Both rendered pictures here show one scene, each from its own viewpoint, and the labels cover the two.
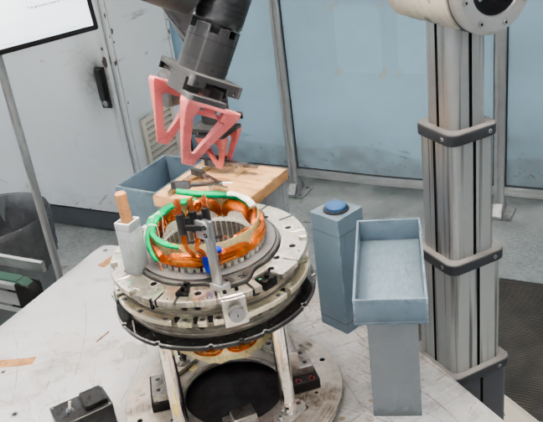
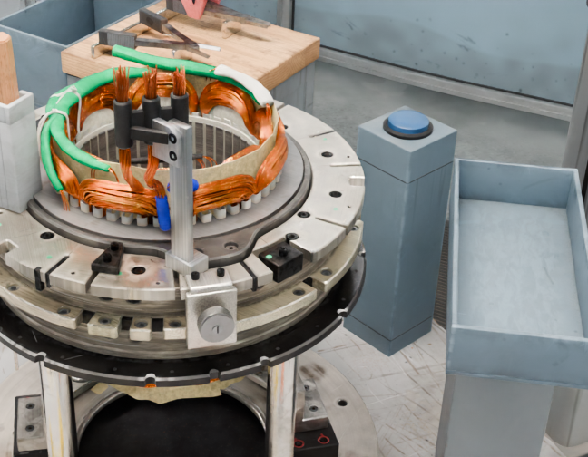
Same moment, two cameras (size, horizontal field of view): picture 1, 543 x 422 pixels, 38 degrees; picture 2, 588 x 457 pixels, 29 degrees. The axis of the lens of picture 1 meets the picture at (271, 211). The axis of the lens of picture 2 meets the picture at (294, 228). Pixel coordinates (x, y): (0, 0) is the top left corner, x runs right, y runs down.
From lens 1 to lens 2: 0.36 m
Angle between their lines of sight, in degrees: 8
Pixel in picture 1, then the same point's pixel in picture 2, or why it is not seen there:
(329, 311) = (361, 310)
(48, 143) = not seen: outside the picture
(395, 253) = (524, 232)
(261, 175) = (270, 43)
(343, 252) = (409, 210)
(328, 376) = (353, 438)
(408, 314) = (559, 368)
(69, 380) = not seen: outside the picture
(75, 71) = not seen: outside the picture
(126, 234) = (3, 125)
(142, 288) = (22, 242)
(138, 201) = (32, 58)
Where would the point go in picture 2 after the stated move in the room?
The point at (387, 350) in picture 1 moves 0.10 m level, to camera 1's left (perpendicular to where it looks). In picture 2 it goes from (485, 417) to (366, 419)
